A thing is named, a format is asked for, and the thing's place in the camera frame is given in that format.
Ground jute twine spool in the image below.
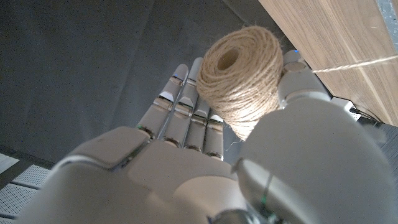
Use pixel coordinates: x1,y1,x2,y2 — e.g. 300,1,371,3
195,25,398,142

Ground white power strip box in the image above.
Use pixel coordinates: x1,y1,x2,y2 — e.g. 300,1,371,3
330,96,363,122

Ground black power strip cable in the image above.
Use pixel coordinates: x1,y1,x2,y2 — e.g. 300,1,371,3
349,107,384,127

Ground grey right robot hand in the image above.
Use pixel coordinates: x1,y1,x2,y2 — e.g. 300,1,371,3
15,49,398,224

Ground black backdrop curtain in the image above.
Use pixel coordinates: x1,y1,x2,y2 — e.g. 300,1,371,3
0,0,296,165

